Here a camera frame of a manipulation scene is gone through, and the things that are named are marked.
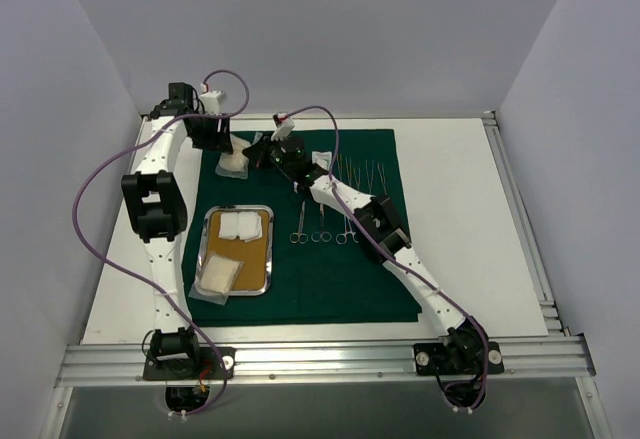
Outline white gauze pad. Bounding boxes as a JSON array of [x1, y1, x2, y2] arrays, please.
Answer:
[[252, 132, 264, 146], [189, 254, 244, 306], [215, 134, 251, 180]]

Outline white suture packet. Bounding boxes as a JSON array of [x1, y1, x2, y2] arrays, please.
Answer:
[[311, 151, 332, 171]]

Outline white gauze square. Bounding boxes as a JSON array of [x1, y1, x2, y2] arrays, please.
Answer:
[[218, 212, 239, 240]]

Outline steel scissors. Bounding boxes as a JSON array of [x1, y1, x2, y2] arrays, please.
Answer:
[[311, 204, 332, 243], [289, 201, 309, 244]]

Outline steel instrument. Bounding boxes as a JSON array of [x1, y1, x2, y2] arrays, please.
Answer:
[[378, 163, 388, 194]]

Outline stainless steel instrument tray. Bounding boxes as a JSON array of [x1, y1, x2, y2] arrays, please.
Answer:
[[195, 205, 274, 297]]

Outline dark green surgical cloth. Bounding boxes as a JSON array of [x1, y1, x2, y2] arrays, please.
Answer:
[[181, 151, 421, 327]]

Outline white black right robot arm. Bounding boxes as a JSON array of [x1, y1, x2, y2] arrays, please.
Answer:
[[242, 136, 488, 372]]

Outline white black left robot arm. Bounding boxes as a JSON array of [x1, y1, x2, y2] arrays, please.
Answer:
[[121, 83, 233, 334]]

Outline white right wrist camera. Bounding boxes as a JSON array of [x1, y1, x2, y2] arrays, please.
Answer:
[[271, 113, 295, 141]]

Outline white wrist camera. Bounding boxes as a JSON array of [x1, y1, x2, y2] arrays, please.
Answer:
[[199, 90, 227, 115], [271, 113, 295, 141]]

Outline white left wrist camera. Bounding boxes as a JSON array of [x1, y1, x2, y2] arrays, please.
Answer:
[[199, 90, 227, 115]]

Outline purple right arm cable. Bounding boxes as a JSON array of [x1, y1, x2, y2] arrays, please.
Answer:
[[279, 105, 494, 408]]

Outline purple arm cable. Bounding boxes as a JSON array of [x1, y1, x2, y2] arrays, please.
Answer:
[[72, 69, 250, 416], [279, 105, 494, 408]]

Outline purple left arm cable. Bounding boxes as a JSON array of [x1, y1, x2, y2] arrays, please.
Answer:
[[72, 69, 250, 416]]

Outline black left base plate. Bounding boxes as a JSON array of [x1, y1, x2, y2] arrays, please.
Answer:
[[142, 347, 236, 381]]

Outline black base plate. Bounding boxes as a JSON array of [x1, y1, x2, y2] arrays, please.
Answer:
[[142, 347, 236, 381], [413, 341, 505, 377]]

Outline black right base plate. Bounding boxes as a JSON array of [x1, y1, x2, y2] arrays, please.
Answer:
[[413, 341, 505, 377]]

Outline aluminium right side rail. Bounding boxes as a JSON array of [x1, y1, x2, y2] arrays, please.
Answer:
[[482, 111, 569, 336]]

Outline aluminium rail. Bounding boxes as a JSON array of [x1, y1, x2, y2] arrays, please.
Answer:
[[482, 111, 569, 336], [56, 335, 596, 387]]

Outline aluminium front rail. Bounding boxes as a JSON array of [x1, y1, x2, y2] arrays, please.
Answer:
[[56, 335, 596, 387]]

